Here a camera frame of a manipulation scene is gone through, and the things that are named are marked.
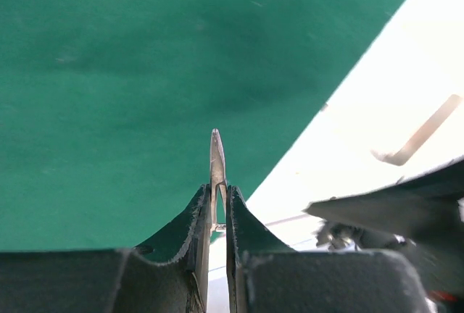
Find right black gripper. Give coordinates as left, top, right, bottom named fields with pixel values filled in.
left=304, top=159, right=463, bottom=302

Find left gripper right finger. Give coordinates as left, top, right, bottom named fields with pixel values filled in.
left=226, top=186, right=430, bottom=313

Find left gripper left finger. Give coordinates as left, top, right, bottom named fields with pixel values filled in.
left=1, top=185, right=211, bottom=312

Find stainless steel tray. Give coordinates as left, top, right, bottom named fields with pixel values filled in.
left=370, top=94, right=463, bottom=167

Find steel scissors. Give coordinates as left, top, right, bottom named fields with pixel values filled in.
left=210, top=128, right=227, bottom=233

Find green surgical cloth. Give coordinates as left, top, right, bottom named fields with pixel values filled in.
left=1, top=0, right=404, bottom=251

